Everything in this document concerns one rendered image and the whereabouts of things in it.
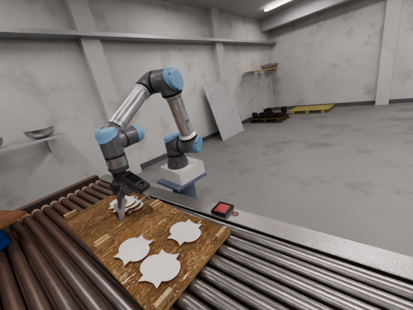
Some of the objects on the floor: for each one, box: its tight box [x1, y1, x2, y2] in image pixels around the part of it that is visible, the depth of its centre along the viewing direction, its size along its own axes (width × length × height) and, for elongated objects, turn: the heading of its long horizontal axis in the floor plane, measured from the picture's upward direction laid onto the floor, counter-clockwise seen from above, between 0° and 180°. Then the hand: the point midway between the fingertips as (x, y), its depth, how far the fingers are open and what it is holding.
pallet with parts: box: [249, 106, 291, 123], centre depth 658 cm, size 81×118×43 cm
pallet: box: [288, 104, 334, 114], centre depth 685 cm, size 130×90×12 cm
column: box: [157, 172, 207, 199], centre depth 155 cm, size 38×38×87 cm
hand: (137, 210), depth 80 cm, fingers open, 14 cm apart
